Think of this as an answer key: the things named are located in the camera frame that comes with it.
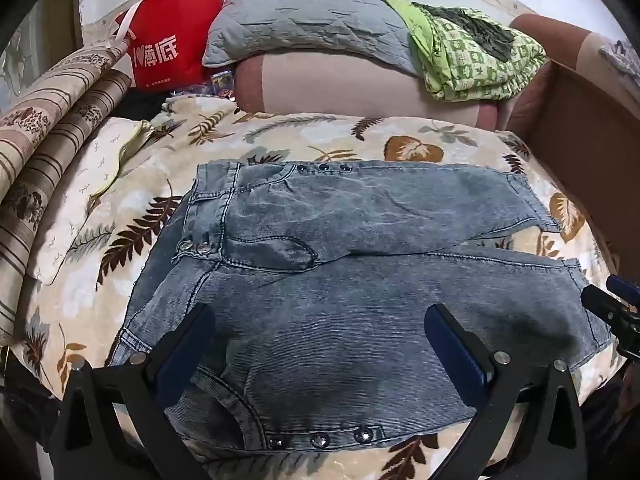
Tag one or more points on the dark green cloth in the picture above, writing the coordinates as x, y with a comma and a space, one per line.
475, 30

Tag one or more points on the pink bolster cushion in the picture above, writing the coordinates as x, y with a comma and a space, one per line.
340, 85

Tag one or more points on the brown cushion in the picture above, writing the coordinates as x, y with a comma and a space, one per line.
550, 35

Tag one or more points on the grey-blue denim pants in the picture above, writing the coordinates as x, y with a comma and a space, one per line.
350, 260

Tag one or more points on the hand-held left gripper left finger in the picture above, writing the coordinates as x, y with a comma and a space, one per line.
184, 356

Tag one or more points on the brown striped floral cloth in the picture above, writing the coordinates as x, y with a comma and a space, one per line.
45, 135

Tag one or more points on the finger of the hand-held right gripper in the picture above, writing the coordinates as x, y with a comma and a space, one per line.
625, 290
602, 307

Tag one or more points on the colourful snack packet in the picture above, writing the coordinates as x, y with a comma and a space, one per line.
221, 82

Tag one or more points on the green patterned cloth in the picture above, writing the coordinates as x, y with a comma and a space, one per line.
465, 70

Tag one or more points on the white patterned cloth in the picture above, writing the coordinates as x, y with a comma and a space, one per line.
622, 57

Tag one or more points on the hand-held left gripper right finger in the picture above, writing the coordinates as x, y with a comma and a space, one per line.
457, 351

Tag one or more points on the grey quilted pillow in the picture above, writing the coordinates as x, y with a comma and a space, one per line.
310, 15

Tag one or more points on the red paper bag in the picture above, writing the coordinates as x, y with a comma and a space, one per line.
172, 35

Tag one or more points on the cream leaf-print blanket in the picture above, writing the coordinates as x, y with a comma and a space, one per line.
125, 200

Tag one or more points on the cream pillow with green trim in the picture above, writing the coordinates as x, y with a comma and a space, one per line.
85, 185

